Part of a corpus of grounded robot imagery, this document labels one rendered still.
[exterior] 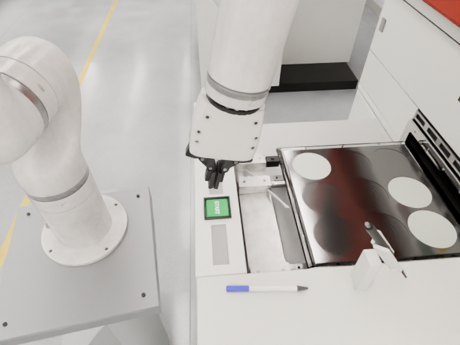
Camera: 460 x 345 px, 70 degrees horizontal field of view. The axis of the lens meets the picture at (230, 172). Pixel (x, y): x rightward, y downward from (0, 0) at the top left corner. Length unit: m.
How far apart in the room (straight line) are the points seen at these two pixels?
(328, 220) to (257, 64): 0.48
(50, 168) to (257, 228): 0.44
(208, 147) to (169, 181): 1.62
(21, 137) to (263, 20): 0.35
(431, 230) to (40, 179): 0.79
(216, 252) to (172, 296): 1.04
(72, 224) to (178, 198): 1.30
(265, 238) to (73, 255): 0.42
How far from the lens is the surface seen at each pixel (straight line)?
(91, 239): 0.79
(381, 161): 0.97
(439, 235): 0.87
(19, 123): 0.53
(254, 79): 0.40
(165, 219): 1.91
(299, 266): 0.77
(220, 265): 0.63
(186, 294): 1.67
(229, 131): 0.46
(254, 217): 0.79
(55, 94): 0.59
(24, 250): 0.88
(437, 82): 1.02
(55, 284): 0.81
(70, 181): 0.66
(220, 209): 0.70
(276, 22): 0.38
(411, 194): 0.92
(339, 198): 0.84
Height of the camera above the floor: 1.51
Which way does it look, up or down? 46 degrees down
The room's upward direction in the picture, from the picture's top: straight up
